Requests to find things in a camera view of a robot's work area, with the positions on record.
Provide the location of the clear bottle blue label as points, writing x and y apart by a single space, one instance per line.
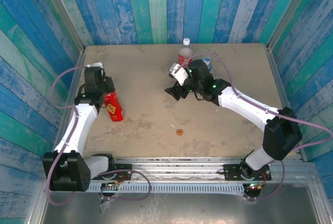
208 65

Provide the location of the red drink bottle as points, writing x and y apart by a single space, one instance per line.
115 109

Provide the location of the clear bottle red label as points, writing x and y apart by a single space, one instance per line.
184 56

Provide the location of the orange bottle cap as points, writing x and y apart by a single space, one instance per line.
179 132

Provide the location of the white printed bottle cap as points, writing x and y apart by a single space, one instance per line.
186 42

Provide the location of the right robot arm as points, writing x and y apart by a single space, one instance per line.
247 104

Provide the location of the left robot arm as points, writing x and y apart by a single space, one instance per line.
80 125

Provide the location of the small circuit board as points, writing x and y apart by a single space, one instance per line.
256 187
114 183

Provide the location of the stainless metal sheet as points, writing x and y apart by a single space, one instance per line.
182 211

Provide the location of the aluminium table side rail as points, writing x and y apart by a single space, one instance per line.
279 78
75 78

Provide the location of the aluminium mounting rail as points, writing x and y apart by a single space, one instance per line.
177 169

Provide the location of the aluminium corner post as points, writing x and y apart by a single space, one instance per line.
287 10
62 10

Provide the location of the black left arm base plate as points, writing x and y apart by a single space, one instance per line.
125 169

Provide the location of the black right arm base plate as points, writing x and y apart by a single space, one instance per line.
231 172

